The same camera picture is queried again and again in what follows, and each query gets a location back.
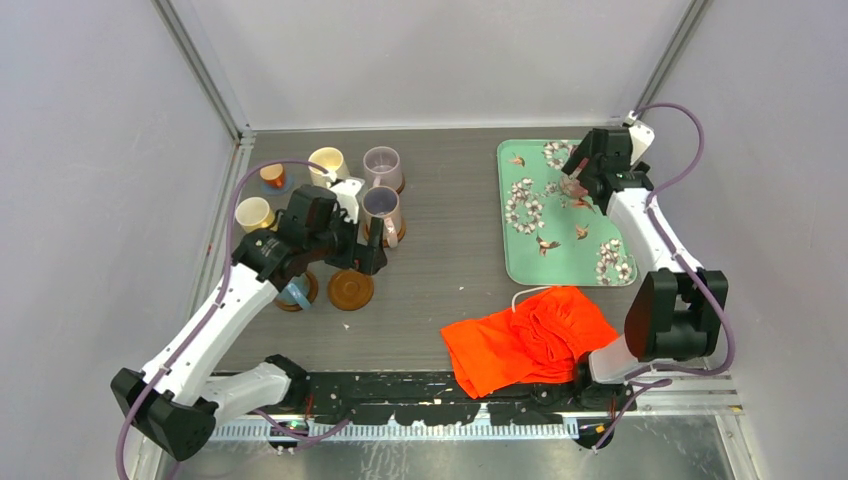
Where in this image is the blue mug yellow inside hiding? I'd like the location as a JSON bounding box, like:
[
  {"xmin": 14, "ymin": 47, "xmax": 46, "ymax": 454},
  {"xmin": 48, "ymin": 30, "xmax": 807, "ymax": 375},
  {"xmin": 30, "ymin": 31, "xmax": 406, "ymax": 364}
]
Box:
[{"xmin": 273, "ymin": 275, "xmax": 312, "ymax": 312}]

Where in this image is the lilac ceramic mug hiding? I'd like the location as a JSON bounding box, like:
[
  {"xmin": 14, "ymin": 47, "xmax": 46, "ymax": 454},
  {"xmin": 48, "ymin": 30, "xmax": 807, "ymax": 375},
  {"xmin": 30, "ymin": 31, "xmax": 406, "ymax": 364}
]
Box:
[{"xmin": 362, "ymin": 146, "xmax": 404, "ymax": 192}]

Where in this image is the orange cloth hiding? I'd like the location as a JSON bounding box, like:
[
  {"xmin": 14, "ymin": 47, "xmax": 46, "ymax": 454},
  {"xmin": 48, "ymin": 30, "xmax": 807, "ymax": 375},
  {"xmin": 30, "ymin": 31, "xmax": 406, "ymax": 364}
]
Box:
[{"xmin": 441, "ymin": 286, "xmax": 618, "ymax": 399}]

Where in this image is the green floral tray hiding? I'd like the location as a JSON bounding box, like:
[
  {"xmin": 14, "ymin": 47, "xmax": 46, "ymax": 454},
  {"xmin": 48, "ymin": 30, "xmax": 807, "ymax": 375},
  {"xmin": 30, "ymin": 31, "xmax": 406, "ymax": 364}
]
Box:
[{"xmin": 496, "ymin": 139, "xmax": 638, "ymax": 287}]

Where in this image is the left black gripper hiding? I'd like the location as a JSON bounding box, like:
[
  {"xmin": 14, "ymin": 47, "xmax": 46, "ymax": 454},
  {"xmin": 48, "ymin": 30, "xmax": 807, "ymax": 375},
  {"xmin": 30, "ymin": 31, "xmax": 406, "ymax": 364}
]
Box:
[{"xmin": 307, "ymin": 207, "xmax": 386, "ymax": 275}]

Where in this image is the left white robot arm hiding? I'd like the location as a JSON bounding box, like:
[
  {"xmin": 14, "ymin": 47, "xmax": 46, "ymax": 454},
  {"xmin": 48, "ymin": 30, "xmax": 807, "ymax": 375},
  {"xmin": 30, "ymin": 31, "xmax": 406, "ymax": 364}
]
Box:
[{"xmin": 110, "ymin": 178, "xmax": 387, "ymax": 461}]

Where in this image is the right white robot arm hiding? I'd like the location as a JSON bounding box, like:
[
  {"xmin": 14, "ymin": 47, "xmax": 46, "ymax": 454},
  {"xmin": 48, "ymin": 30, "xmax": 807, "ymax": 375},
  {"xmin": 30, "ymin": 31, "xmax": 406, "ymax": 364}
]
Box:
[{"xmin": 561, "ymin": 123, "xmax": 729, "ymax": 410}]

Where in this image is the blue round coaster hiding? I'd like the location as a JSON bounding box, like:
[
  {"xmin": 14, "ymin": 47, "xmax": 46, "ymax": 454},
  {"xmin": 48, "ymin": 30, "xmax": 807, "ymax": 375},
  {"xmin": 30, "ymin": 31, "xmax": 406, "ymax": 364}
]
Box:
[{"xmin": 260, "ymin": 176, "xmax": 295, "ymax": 196}]

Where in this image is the white cord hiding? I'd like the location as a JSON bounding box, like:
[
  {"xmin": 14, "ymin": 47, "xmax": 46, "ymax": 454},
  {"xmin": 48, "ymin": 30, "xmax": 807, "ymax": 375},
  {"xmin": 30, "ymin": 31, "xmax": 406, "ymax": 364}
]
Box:
[{"xmin": 510, "ymin": 285, "xmax": 552, "ymax": 313}]

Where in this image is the pink floral mug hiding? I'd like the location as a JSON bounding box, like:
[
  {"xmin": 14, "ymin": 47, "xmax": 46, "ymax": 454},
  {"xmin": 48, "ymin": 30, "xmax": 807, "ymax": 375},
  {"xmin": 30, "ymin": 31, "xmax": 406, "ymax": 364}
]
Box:
[{"xmin": 560, "ymin": 175, "xmax": 589, "ymax": 199}]

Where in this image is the pink mug purple inside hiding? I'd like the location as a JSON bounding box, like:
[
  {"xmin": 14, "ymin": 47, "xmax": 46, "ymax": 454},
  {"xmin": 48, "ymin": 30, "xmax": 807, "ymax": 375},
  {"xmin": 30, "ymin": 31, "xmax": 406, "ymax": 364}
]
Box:
[{"xmin": 361, "ymin": 186, "xmax": 405, "ymax": 248}]

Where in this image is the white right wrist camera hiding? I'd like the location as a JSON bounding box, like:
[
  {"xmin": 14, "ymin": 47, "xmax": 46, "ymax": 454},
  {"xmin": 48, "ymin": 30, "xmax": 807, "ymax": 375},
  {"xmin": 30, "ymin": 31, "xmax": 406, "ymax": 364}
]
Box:
[{"xmin": 622, "ymin": 110, "xmax": 656, "ymax": 168}]

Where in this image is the small tan cup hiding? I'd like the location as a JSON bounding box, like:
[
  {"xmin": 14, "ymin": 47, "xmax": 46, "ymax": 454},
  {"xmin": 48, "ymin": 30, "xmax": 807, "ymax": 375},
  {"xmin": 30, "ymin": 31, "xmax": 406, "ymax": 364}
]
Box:
[{"xmin": 259, "ymin": 163, "xmax": 286, "ymax": 190}]

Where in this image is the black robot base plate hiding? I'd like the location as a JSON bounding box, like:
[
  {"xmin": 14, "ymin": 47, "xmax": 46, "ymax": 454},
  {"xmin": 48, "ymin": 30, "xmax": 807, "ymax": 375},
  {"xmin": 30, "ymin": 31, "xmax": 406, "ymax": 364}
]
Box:
[{"xmin": 243, "ymin": 370, "xmax": 639, "ymax": 429}]

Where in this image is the cream white mug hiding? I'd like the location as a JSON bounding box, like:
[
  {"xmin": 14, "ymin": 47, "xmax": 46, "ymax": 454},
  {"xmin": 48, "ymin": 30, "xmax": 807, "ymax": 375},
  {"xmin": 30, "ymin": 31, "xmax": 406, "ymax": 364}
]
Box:
[{"xmin": 308, "ymin": 147, "xmax": 351, "ymax": 188}]

